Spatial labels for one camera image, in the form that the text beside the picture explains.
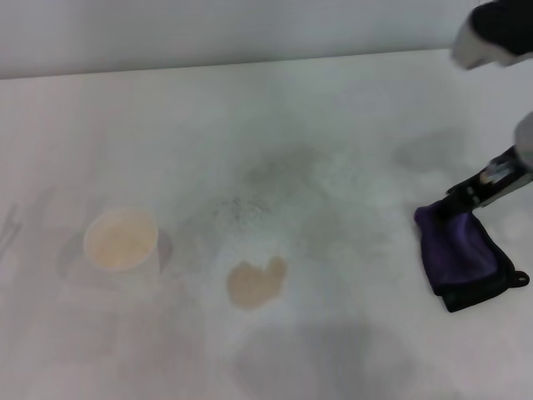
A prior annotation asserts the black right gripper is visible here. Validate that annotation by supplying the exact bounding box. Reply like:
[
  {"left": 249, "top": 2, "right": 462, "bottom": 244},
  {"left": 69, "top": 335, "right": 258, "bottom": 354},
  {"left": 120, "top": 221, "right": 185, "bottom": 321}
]
[{"left": 436, "top": 145, "right": 533, "bottom": 220}]

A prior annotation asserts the purple rag with black trim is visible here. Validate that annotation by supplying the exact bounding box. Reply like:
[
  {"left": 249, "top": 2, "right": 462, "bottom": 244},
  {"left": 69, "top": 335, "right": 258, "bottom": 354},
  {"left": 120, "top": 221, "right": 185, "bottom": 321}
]
[{"left": 413, "top": 202, "right": 531, "bottom": 314}]

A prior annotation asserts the white paper cup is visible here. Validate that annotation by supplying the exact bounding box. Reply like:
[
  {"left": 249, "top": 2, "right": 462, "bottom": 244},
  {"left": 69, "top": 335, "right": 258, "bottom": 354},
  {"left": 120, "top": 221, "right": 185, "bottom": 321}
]
[{"left": 82, "top": 207, "right": 164, "bottom": 288}]

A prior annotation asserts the brown water stain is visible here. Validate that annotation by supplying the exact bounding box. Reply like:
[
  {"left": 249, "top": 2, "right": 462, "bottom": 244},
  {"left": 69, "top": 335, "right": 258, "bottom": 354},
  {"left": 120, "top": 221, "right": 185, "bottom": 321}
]
[{"left": 226, "top": 256, "right": 289, "bottom": 312}]

